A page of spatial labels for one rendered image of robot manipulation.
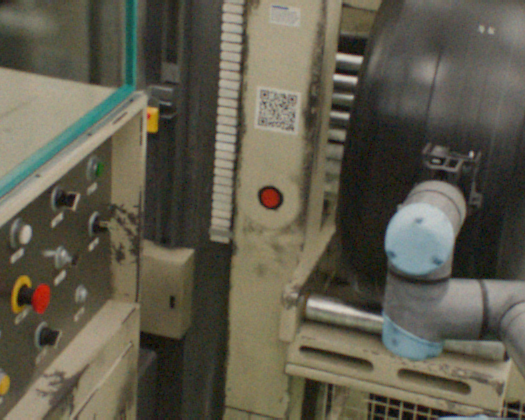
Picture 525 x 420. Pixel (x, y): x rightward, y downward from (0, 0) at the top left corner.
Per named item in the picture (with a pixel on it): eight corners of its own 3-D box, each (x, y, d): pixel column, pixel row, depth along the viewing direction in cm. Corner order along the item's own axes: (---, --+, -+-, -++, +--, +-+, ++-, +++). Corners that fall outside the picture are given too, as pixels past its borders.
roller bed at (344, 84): (289, 189, 251) (301, 50, 238) (307, 163, 264) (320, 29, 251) (383, 206, 246) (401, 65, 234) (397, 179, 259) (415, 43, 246)
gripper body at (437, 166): (484, 150, 164) (472, 175, 153) (473, 211, 167) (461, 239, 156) (427, 141, 166) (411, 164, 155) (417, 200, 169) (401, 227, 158)
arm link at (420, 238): (377, 278, 144) (384, 210, 142) (394, 247, 154) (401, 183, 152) (445, 289, 142) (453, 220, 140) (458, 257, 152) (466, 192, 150)
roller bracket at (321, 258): (276, 342, 206) (281, 291, 202) (333, 244, 241) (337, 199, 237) (295, 346, 205) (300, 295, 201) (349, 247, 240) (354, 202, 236)
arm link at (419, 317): (477, 366, 149) (488, 282, 146) (384, 363, 148) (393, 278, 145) (462, 338, 157) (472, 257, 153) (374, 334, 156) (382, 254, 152)
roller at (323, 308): (300, 320, 210) (297, 311, 206) (306, 296, 211) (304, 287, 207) (508, 367, 201) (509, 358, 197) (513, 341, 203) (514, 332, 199)
